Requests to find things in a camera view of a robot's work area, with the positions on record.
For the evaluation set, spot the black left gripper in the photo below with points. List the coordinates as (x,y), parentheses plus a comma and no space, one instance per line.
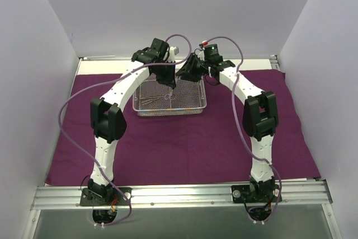
(165,74)

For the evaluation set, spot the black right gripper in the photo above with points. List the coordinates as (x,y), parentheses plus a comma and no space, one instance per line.
(192,67)

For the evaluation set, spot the metal mesh instrument tray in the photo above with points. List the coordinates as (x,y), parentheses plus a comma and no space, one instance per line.
(190,98)

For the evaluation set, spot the purple cloth wrap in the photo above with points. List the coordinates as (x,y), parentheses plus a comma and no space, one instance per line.
(181,149)

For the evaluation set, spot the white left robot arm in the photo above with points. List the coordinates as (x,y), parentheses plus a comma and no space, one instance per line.
(107,119)

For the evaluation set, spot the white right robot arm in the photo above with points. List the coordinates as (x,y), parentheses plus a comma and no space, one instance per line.
(255,113)

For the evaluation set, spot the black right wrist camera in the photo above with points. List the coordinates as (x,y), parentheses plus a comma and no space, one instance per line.
(211,54)

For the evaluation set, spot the aluminium right side rail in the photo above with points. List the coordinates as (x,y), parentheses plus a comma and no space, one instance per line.
(274,62)

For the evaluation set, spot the aluminium rail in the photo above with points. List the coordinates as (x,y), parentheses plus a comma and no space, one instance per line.
(294,192)
(274,62)

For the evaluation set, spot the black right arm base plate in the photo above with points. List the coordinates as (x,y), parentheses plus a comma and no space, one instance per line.
(251,193)

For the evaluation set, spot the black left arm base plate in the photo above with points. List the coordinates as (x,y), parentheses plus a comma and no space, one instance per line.
(110,197)

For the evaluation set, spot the aluminium front rail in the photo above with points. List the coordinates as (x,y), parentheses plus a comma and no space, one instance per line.
(294,192)

